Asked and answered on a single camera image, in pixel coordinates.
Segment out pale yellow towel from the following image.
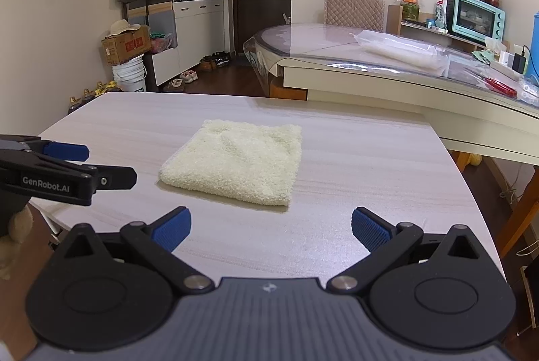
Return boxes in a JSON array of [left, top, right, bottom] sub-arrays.
[[159, 119, 303, 212]]

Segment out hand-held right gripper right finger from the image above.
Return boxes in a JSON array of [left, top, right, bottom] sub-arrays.
[[327, 207, 483, 297]]

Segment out white plastic bucket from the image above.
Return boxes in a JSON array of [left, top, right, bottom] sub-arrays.
[[111, 54, 148, 93]]

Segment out cluster of oil bottles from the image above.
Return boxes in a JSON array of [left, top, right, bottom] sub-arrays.
[[67, 80, 123, 114]]

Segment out person's left forearm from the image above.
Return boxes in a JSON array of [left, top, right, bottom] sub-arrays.
[[0, 204, 35, 282]]

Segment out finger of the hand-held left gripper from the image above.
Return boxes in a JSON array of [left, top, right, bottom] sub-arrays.
[[0, 134, 90, 161], [0, 149, 138, 191]]

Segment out white red product box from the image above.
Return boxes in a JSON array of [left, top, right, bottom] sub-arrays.
[[433, 0, 449, 29]]

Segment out green cloth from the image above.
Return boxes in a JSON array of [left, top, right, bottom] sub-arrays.
[[470, 49, 495, 65]]

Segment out blue thermos jug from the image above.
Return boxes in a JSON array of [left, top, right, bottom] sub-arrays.
[[532, 10, 539, 80]]

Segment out white plastic-wrapped bundle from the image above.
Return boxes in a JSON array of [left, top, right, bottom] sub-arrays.
[[349, 28, 449, 78]]

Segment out white cable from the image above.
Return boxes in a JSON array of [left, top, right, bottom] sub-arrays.
[[501, 166, 532, 202]]

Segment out red printed cardboard box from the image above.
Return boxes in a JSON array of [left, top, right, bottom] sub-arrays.
[[100, 26, 152, 67]]

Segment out teal toaster oven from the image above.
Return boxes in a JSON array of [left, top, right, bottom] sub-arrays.
[[442, 0, 506, 43]]

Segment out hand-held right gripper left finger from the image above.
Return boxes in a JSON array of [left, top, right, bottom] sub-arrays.
[[62, 206, 215, 297]]

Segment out plain brown box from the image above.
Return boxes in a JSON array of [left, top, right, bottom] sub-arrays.
[[387, 4, 403, 35]]

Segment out white and dark hall cabinet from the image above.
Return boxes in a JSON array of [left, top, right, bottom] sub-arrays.
[[120, 0, 224, 89]]

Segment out cream dining table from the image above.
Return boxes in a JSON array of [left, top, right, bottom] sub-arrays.
[[243, 21, 539, 274]]

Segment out quilted beige chair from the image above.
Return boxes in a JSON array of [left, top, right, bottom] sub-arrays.
[[323, 0, 386, 34]]

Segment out straw hat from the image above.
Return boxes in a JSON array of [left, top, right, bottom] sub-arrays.
[[105, 18, 141, 38]]

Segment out clear plastic table cover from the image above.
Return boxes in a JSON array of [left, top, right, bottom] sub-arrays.
[[243, 21, 539, 109]]

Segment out colourful cloth pile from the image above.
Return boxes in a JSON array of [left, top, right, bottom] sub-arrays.
[[149, 31, 173, 54]]

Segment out green jar with orange lid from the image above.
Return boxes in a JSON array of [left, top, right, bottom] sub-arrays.
[[400, 0, 420, 22]]

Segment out wooden desktop shelf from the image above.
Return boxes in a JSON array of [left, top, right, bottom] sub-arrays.
[[398, 19, 489, 52]]

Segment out white tissue pack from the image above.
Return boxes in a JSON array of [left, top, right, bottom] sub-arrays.
[[484, 36, 510, 52]]

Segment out red handled scissors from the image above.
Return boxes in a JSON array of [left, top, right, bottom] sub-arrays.
[[482, 76, 518, 99]]

